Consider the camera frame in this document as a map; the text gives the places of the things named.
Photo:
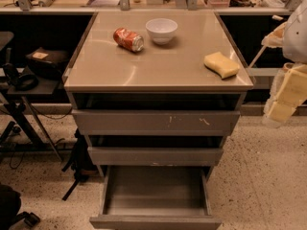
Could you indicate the beige padded gripper body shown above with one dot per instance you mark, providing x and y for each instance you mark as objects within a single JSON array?
[{"x": 295, "y": 38}]

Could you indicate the grey bottom drawer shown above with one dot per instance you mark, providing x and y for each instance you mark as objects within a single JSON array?
[{"x": 155, "y": 198}]

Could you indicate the grey drawer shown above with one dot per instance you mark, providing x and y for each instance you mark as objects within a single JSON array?
[
  {"x": 164, "y": 114},
  {"x": 155, "y": 198},
  {"x": 156, "y": 150}
]

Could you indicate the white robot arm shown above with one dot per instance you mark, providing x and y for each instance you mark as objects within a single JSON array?
[{"x": 294, "y": 46}]

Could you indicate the grey drawer cabinet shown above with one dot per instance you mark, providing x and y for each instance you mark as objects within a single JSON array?
[{"x": 176, "y": 67}]

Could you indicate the grey middle drawer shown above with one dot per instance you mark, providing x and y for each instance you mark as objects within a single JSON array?
[{"x": 156, "y": 150}]

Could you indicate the grey top drawer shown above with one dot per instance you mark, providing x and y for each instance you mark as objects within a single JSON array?
[{"x": 164, "y": 114}]

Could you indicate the yellow sponge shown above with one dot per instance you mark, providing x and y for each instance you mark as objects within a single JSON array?
[{"x": 222, "y": 65}]

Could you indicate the grey stick with white tip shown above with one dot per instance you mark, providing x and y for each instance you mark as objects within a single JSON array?
[{"x": 259, "y": 53}]

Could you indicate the white bowl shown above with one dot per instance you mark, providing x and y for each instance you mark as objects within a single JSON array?
[{"x": 161, "y": 30}]

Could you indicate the red soda can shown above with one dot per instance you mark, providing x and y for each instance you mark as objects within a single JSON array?
[{"x": 129, "y": 40}]

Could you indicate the black floor object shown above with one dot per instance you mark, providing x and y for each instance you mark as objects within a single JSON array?
[{"x": 10, "y": 204}]

